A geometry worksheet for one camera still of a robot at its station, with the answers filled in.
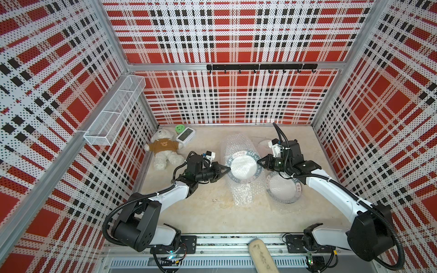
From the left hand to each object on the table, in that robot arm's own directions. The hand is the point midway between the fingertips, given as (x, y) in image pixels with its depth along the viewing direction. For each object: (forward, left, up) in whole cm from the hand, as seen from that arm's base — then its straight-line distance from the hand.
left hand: (232, 169), depth 82 cm
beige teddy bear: (+19, +40, -8) cm, 45 cm away
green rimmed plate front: (0, -6, +2) cm, 6 cm away
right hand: (+2, -13, +3) cm, 13 cm away
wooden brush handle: (-35, -11, -10) cm, 38 cm away
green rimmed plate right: (-5, -27, -13) cm, 30 cm away
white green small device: (+31, +30, -11) cm, 45 cm away
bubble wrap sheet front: (-13, -5, -1) cm, 14 cm away
